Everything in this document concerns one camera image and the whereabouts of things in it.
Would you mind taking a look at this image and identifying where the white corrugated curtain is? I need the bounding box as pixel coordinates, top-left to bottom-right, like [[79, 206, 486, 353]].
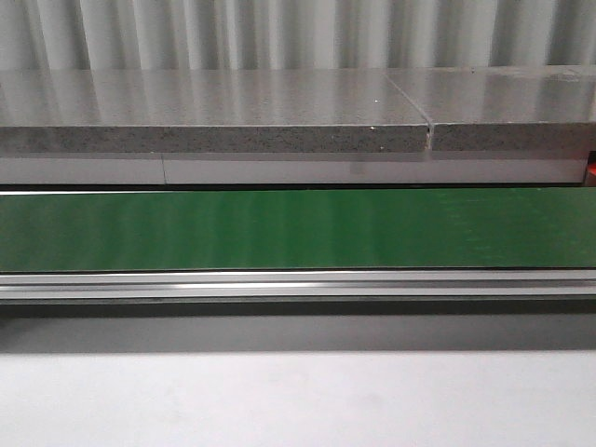
[[1, 1, 595, 70]]

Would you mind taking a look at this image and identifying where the green conveyor belt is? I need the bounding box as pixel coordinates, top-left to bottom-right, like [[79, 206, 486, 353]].
[[1, 187, 595, 273]]

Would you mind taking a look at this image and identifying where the aluminium conveyor side rail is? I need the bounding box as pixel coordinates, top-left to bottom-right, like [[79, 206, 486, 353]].
[[1, 269, 595, 304]]

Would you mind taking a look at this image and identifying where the grey stone counter slab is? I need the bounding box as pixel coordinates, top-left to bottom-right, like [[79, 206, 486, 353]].
[[1, 69, 428, 154], [386, 66, 595, 157]]

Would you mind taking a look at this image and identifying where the grey stone counter slab right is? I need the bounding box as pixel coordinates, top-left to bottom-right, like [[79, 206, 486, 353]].
[[386, 66, 595, 157]]

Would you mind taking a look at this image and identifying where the white cabinet front panel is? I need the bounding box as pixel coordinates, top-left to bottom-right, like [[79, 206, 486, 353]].
[[1, 152, 589, 185]]

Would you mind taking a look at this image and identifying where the red object at right edge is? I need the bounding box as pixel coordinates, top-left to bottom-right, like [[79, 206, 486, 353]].
[[584, 151, 596, 187]]

